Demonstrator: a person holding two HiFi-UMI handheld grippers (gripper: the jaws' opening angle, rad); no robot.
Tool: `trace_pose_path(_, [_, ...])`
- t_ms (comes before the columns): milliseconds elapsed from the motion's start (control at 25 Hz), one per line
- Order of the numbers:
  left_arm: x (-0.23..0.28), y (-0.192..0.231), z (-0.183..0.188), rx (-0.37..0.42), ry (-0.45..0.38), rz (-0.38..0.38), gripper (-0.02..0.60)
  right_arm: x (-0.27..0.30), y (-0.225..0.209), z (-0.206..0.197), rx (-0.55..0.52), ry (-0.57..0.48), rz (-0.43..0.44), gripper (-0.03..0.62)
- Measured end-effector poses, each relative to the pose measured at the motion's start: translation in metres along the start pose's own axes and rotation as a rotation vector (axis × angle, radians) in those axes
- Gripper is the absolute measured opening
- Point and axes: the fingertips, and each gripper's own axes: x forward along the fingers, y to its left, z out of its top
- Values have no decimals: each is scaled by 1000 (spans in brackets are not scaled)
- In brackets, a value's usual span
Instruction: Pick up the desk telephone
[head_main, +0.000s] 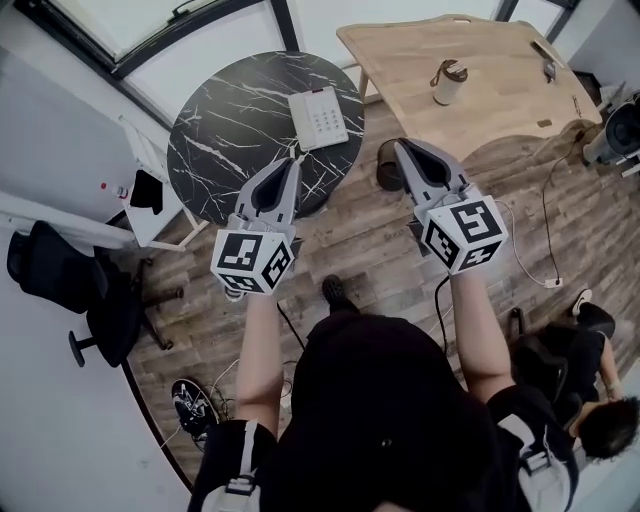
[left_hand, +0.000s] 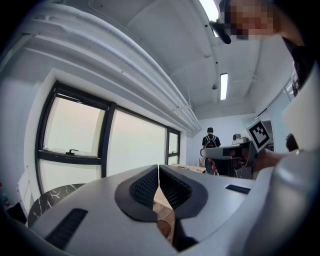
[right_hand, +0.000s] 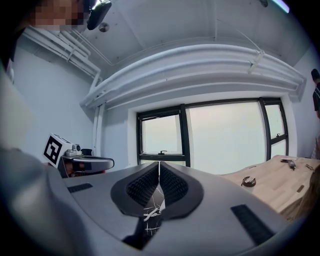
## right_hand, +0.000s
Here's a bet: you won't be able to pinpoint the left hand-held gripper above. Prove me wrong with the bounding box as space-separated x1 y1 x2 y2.
42 132 115 179

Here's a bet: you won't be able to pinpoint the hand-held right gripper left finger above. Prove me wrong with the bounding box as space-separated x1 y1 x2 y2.
110 161 161 218

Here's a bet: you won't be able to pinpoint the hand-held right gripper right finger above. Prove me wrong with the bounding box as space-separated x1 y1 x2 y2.
159 161 205 221

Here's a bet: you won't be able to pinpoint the round black marble table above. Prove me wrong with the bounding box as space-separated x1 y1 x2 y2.
143 183 166 237

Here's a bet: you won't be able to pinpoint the black framed window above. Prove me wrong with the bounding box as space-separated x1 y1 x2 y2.
136 97 290 176

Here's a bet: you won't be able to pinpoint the light wooden table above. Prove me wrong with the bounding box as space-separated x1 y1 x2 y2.
219 154 320 221

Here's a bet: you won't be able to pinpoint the black tool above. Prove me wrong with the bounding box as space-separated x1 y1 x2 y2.
280 157 299 171

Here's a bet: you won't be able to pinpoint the white ceiling pipe bundle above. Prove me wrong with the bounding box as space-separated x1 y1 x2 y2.
79 44 308 110

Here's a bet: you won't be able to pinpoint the person's head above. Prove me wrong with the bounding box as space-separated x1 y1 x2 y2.
14 0 91 33

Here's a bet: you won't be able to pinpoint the long ceiling light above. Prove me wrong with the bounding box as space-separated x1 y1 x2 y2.
271 0 291 14

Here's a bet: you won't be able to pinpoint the white cable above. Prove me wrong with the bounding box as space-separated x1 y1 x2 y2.
142 199 166 223

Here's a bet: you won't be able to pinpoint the thin white wall pipes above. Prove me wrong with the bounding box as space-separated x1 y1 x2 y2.
24 26 105 156

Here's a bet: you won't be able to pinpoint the black head-mounted camera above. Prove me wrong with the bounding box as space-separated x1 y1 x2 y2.
86 0 113 31

